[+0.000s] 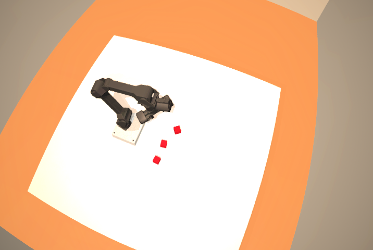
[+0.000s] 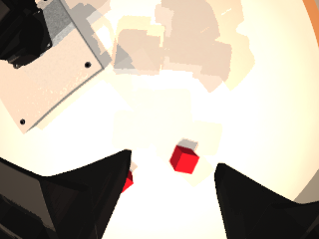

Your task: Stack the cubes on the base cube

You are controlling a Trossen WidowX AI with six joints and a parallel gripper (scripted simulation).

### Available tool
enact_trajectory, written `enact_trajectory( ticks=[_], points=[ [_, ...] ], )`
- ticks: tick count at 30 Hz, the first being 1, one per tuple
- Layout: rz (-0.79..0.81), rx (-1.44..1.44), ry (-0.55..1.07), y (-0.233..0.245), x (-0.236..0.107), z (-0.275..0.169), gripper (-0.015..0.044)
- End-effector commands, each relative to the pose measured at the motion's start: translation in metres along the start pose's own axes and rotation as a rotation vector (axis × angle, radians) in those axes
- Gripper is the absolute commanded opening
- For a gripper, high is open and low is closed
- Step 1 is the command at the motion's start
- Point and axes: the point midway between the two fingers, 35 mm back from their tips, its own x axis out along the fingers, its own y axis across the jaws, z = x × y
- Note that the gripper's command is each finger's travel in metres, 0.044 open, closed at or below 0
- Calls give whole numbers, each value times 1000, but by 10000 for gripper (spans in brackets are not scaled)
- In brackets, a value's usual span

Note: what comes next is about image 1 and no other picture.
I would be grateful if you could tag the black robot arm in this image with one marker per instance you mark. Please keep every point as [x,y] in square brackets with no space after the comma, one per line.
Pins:
[141,93]

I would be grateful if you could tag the red cube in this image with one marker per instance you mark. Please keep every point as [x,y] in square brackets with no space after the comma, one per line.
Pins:
[163,144]
[156,160]
[177,129]

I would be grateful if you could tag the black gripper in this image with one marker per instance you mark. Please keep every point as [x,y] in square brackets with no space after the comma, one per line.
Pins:
[144,116]

